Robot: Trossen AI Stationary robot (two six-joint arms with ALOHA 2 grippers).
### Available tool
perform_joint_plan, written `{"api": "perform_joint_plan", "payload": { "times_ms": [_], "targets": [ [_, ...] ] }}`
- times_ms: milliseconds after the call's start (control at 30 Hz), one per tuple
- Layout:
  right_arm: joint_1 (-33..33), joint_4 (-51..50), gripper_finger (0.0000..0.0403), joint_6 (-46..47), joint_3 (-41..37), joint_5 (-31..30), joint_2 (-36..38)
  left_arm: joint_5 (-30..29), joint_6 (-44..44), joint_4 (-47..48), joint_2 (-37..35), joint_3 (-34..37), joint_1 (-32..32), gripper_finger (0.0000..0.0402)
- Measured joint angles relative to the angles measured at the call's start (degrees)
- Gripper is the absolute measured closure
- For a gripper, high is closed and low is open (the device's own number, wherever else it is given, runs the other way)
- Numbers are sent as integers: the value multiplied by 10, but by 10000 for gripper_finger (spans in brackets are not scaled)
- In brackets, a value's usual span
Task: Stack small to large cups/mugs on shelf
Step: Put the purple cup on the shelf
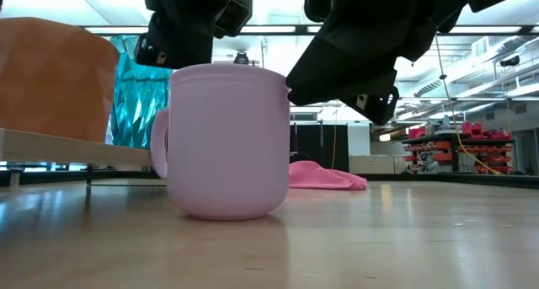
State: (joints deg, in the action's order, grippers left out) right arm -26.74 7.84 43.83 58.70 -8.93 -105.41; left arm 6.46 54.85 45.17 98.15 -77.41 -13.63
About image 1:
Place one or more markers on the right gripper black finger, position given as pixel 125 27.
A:
pixel 337 70

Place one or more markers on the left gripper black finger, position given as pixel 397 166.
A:
pixel 191 49

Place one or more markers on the teal faceted plastic tumbler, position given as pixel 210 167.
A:
pixel 139 95

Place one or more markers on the pale pink mug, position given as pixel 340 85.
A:
pixel 227 146

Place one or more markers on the orange plastic cup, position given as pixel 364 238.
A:
pixel 54 78

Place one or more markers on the round black ceiling device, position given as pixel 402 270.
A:
pixel 241 58

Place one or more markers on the black partition panel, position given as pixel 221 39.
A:
pixel 311 141

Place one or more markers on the beige storage cabinet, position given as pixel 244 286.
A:
pixel 400 164
pixel 370 164

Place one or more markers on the pink cloth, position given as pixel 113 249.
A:
pixel 320 177

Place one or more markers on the parts bin rack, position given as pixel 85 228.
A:
pixel 446 156

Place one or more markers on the black ceiling dome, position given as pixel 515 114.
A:
pixel 509 61

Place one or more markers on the black ceiling light rail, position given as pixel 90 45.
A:
pixel 301 29

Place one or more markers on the wooden shelf with black frame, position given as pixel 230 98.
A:
pixel 63 148

